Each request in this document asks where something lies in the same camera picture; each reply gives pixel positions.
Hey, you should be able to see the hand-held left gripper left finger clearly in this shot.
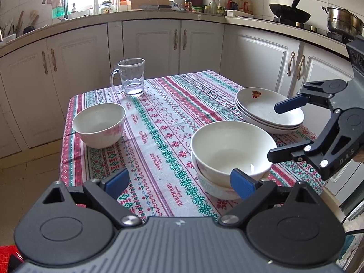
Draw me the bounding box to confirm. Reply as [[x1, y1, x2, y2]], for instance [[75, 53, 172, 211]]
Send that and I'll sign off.
[[43, 168, 143, 228]]

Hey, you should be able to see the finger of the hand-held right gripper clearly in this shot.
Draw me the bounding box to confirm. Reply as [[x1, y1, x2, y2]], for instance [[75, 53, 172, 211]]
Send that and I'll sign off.
[[267, 108, 364, 180], [274, 80, 342, 115]]

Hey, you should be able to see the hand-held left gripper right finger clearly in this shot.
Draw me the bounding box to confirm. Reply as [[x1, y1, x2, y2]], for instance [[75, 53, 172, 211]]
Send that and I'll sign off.
[[217, 168, 315, 228]]

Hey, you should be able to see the white plate with fruit print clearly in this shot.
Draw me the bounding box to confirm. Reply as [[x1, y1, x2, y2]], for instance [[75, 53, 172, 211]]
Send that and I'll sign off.
[[235, 99, 304, 131], [236, 87, 305, 128], [237, 106, 303, 135]]

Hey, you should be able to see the cream cabinet door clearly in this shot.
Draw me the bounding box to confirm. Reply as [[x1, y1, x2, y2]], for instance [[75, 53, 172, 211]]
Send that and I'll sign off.
[[46, 23, 111, 148], [122, 19, 182, 76], [298, 44, 357, 100], [180, 20, 226, 75], [227, 32, 301, 95], [0, 38, 67, 150]]

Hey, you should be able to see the patterned red green tablecloth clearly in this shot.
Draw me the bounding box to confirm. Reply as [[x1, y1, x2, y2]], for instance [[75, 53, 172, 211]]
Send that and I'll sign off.
[[60, 70, 326, 223]]

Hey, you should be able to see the steel cooking pot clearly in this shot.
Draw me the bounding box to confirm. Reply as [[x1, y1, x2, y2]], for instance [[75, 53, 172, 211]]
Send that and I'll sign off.
[[322, 5, 364, 35]]

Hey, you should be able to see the black gas stove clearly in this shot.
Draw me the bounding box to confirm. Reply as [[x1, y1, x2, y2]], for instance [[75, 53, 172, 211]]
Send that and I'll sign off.
[[272, 15, 359, 44]]

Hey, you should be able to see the black wok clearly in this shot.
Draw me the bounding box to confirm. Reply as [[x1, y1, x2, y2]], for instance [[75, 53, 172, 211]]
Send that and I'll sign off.
[[269, 0, 311, 25]]

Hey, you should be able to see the white plastic tray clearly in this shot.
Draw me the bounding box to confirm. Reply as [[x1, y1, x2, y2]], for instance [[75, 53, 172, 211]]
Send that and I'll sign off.
[[225, 9, 254, 18]]

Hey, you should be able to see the clear glass mug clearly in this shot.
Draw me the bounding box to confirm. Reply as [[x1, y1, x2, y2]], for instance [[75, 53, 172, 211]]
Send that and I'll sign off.
[[110, 58, 146, 97]]

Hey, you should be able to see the white printed cloth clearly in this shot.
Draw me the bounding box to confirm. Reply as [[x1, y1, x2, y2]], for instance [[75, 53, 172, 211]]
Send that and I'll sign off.
[[339, 233, 364, 271]]

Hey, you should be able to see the beige kitchen countertop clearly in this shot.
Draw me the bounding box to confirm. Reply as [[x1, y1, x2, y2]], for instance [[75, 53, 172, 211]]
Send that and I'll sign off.
[[0, 8, 356, 52]]

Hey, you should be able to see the glass jar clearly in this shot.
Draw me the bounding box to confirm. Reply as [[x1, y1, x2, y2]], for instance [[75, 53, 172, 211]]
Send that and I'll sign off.
[[99, 1, 116, 14]]

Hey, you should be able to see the bunch of kitchen utensils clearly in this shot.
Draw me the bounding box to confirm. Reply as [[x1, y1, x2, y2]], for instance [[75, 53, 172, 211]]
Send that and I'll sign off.
[[10, 9, 39, 35]]

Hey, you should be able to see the chrome kitchen faucet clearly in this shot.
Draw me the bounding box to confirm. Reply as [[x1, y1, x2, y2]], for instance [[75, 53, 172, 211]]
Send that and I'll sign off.
[[42, 0, 69, 22]]

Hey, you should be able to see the black cable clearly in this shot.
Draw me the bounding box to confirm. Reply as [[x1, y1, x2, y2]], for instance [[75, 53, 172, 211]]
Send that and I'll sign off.
[[340, 199, 364, 237]]

